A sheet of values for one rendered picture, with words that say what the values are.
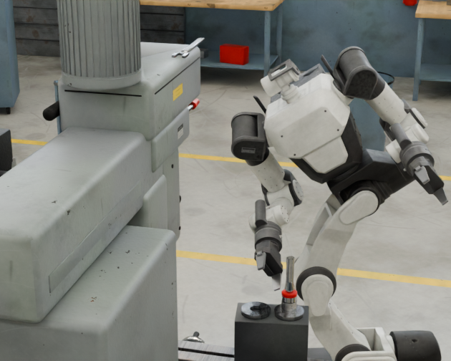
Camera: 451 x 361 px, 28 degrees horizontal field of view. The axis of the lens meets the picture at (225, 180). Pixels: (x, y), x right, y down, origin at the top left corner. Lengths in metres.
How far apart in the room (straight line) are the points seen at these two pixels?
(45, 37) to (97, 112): 8.70
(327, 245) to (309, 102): 0.53
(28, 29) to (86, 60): 8.90
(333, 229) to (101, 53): 1.22
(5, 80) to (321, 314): 5.90
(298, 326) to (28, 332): 1.04
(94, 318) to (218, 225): 4.30
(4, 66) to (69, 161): 6.53
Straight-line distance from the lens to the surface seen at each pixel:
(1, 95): 8.70
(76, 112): 2.35
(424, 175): 2.61
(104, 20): 2.16
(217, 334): 4.82
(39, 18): 11.00
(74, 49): 2.21
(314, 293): 3.15
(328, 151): 2.94
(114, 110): 2.31
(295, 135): 2.91
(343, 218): 3.05
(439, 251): 5.90
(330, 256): 3.15
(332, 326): 3.28
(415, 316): 5.10
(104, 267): 2.04
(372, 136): 7.42
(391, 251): 5.82
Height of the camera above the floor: 2.46
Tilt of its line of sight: 21 degrees down
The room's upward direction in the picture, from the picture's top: straight up
